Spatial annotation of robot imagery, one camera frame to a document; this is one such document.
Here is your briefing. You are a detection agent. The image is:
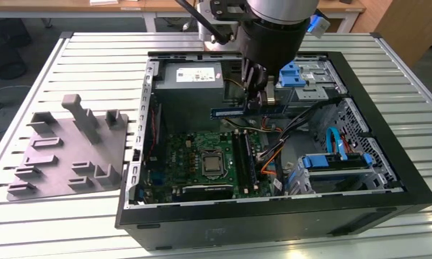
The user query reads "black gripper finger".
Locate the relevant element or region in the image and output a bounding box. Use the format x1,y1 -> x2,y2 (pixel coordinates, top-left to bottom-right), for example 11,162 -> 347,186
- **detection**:
242,58 -> 261,115
255,69 -> 279,115

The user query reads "RAM stick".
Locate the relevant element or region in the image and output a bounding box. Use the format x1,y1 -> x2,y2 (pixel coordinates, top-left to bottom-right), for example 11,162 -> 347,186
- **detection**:
211,105 -> 287,120

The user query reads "black RAM slot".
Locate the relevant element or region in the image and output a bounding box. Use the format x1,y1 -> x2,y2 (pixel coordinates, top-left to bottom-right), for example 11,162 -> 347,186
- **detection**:
241,129 -> 257,194
231,129 -> 249,195

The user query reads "blue drive bay latch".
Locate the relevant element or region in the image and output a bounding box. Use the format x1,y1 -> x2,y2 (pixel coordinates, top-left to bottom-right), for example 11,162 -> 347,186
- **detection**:
279,61 -> 307,87

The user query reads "metal drive cage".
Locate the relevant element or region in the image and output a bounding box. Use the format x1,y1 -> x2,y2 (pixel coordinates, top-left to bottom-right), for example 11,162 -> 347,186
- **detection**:
274,53 -> 347,119

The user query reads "grey power supply unit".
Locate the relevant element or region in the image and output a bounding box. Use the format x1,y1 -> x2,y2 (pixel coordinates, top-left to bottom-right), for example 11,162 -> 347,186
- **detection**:
153,63 -> 227,133

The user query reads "metal socket cover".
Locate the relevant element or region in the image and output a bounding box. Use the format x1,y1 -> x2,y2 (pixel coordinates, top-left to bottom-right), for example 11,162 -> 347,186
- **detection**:
201,148 -> 227,181

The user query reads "blue disk carrier with disk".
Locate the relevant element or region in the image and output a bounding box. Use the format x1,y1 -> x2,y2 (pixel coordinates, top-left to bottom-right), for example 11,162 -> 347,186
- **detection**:
302,153 -> 375,170

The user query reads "silver CPU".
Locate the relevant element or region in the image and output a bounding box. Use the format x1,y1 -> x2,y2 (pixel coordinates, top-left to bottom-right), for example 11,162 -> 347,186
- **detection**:
203,155 -> 225,173

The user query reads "green motherboard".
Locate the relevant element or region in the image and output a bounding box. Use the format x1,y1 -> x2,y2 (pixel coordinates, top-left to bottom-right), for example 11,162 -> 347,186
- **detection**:
143,131 -> 275,203

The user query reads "metal disk bay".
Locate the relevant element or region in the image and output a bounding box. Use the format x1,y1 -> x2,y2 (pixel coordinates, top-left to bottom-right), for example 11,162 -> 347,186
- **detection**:
285,153 -> 399,195

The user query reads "brown cabinet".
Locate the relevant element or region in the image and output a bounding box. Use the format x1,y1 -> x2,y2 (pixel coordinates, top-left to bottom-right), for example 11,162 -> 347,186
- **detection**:
353,0 -> 432,68

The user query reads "black graphics card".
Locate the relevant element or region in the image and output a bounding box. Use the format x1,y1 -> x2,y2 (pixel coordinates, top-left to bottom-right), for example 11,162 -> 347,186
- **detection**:
173,183 -> 237,202

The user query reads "black PC case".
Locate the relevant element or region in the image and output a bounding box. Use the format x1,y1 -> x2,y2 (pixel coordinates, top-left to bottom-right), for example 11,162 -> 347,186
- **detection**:
115,50 -> 432,251

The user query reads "grey parts rack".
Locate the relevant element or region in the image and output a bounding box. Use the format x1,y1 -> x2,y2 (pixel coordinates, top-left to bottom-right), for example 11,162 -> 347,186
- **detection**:
6,94 -> 131,202

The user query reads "wooden desk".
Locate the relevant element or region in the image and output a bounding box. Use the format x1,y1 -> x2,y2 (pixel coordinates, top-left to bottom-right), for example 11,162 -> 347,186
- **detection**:
0,0 -> 367,33

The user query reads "black chair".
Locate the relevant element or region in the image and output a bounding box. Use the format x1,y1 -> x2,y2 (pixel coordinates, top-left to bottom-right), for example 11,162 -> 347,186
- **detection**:
0,18 -> 34,80

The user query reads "black flat cable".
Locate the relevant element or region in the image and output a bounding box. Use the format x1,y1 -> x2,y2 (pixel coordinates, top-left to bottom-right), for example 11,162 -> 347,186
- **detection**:
279,93 -> 349,141

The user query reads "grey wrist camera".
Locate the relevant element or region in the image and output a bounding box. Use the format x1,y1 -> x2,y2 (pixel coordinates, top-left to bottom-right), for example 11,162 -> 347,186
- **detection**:
307,13 -> 333,39

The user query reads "black camera bracket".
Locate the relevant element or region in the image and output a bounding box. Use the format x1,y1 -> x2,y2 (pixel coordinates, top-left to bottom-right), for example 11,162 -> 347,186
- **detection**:
211,0 -> 249,22

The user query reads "thick black white wire bundle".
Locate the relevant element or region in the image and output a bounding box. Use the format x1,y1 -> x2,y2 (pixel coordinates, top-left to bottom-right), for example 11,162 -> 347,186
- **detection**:
255,129 -> 293,162

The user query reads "black camera cable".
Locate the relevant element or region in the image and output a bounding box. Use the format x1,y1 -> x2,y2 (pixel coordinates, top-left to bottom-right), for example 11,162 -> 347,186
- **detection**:
175,0 -> 237,45

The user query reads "blue data wire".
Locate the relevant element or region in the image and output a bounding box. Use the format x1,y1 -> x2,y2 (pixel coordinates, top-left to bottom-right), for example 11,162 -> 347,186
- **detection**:
326,126 -> 349,161

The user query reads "orange red wire loop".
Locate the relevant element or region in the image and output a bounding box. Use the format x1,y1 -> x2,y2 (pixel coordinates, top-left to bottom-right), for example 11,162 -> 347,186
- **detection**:
259,159 -> 279,178

